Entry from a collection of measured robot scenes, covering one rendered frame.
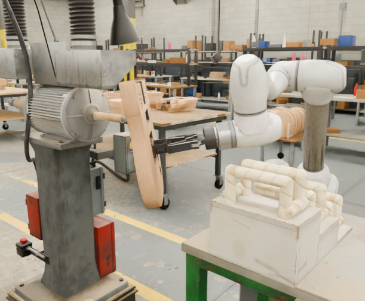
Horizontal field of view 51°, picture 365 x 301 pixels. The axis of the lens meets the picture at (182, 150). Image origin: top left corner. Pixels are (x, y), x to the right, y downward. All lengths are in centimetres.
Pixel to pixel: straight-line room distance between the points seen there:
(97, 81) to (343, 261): 102
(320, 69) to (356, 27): 1093
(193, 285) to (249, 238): 31
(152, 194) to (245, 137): 34
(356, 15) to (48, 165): 1139
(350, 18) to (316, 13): 103
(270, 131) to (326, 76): 54
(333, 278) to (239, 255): 25
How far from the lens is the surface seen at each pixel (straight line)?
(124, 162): 197
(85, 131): 179
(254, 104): 118
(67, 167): 196
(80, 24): 162
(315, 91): 172
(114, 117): 165
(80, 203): 206
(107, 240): 222
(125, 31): 167
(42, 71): 195
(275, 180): 100
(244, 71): 115
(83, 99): 177
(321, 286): 111
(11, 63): 205
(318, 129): 184
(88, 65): 153
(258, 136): 122
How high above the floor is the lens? 150
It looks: 14 degrees down
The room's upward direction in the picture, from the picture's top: straight up
